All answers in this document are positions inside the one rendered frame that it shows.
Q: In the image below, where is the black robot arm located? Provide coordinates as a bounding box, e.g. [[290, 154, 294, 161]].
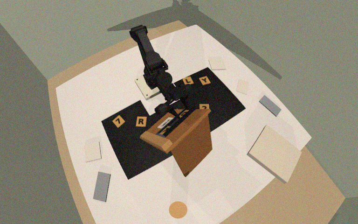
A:
[[129, 25, 186, 101]]

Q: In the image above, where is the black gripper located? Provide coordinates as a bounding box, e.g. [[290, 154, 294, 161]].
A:
[[154, 84, 193, 119]]

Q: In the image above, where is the grey cylindrical canister with tan lid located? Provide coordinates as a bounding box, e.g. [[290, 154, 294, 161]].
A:
[[169, 201, 187, 218]]

